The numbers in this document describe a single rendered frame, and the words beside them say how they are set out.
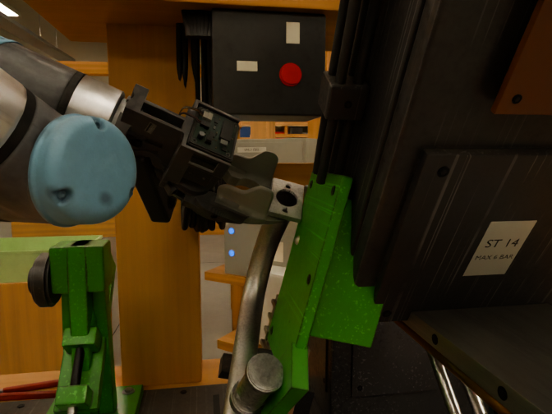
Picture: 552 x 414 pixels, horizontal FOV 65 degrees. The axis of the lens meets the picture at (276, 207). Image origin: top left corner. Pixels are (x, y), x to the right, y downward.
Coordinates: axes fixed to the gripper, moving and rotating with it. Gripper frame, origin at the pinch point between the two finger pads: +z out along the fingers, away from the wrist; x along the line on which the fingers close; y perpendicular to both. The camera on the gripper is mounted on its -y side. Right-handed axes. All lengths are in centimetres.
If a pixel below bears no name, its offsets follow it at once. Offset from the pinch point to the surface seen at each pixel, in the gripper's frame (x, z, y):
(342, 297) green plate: -12.7, 5.7, 5.8
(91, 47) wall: 803, -190, -661
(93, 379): -16.8, -11.4, -27.7
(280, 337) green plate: -14.7, 3.5, -2.7
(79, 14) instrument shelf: 27.3, -32.2, -7.7
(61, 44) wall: 794, -249, -684
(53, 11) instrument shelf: 26.0, -35.3, -8.2
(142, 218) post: 9.6, -12.4, -26.8
